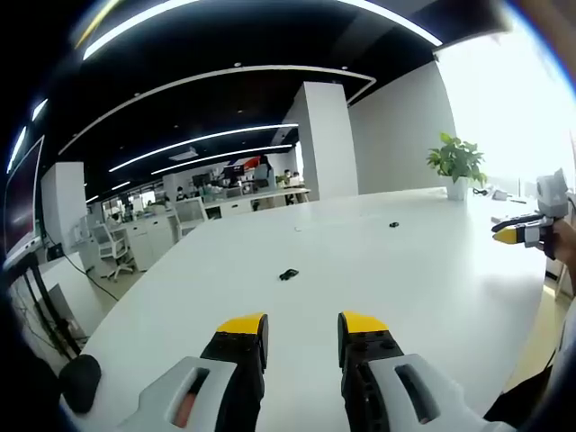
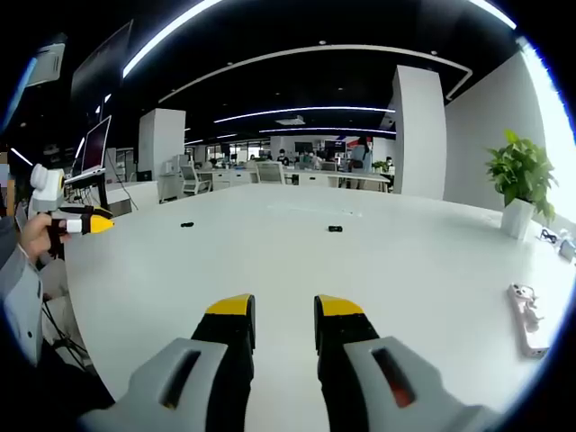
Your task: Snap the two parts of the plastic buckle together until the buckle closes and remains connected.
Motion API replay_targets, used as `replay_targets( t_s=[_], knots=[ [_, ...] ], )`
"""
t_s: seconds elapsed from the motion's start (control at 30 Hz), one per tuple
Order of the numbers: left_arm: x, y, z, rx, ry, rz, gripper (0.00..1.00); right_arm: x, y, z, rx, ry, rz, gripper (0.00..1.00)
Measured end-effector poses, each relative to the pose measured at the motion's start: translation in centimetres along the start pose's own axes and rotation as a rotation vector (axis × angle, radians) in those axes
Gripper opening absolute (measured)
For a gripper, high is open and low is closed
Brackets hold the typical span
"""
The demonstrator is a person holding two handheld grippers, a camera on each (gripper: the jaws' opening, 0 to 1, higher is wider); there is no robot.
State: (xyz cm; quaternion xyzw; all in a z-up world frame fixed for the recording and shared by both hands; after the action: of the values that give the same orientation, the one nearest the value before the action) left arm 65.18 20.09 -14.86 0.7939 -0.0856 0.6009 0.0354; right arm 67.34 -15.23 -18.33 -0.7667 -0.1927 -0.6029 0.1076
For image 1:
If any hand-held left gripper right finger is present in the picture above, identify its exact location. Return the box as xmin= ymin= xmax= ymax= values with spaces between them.
xmin=337 ymin=310 xmax=506 ymax=432

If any white office chair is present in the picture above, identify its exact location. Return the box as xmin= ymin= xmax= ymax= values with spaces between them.
xmin=91 ymin=222 xmax=137 ymax=284

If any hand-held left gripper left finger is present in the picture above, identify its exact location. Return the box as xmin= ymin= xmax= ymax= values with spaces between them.
xmin=115 ymin=311 xmax=270 ymax=432

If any large display screen on stand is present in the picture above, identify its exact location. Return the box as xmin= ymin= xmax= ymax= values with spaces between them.
xmin=2 ymin=134 xmax=82 ymax=361

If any person's right hand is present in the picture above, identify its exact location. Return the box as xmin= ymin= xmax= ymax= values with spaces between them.
xmin=551 ymin=219 xmax=576 ymax=264

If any white office desk row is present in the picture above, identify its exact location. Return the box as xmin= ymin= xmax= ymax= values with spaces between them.
xmin=121 ymin=186 xmax=312 ymax=271

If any green potted plant white pot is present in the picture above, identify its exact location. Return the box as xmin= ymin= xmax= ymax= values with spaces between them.
xmin=426 ymin=131 xmax=489 ymax=201

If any black round padded object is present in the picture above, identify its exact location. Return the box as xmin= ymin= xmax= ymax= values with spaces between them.
xmin=59 ymin=354 xmax=103 ymax=415

